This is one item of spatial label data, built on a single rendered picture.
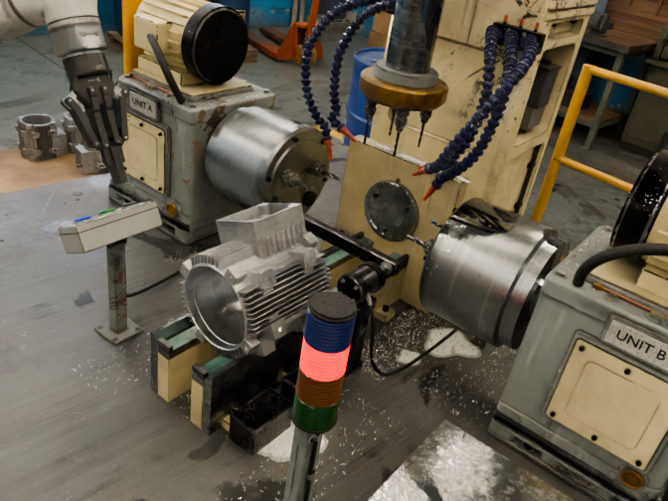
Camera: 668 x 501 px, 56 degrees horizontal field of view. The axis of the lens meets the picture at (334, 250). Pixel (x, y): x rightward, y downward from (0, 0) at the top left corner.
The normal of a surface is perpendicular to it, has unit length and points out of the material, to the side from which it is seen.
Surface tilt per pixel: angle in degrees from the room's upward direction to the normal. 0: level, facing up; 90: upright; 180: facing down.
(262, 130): 28
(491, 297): 77
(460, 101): 90
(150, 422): 0
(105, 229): 63
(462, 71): 90
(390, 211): 90
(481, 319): 103
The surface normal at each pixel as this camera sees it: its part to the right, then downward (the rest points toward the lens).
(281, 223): 0.75, 0.06
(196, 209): 0.77, 0.41
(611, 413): -0.62, 0.33
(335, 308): 0.14, -0.85
